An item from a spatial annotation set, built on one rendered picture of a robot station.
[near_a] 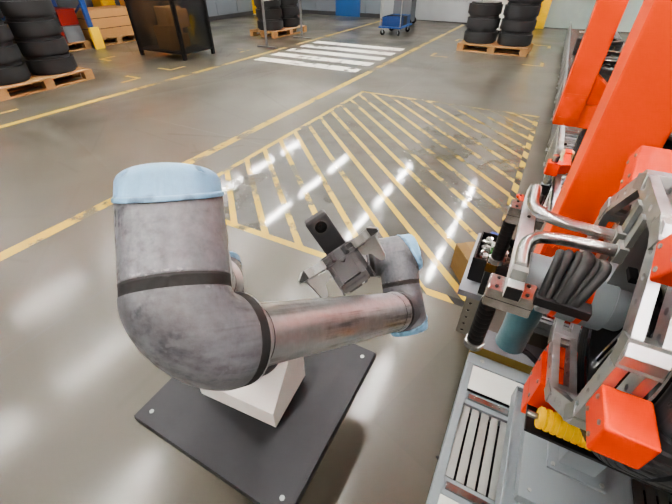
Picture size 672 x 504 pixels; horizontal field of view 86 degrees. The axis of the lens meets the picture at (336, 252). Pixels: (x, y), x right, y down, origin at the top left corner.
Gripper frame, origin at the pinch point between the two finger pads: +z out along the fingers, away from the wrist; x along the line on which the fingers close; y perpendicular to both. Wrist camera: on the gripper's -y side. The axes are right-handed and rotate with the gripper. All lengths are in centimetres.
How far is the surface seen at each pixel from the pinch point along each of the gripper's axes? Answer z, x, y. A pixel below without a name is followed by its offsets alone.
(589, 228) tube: -22, -47, 25
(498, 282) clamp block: -16.5, -23.1, 22.6
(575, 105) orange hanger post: -202, -193, 0
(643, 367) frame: -2, -30, 42
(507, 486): -62, -2, 90
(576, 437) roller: -37, -23, 70
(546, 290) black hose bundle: -9.2, -27.1, 26.5
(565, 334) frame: -49, -40, 54
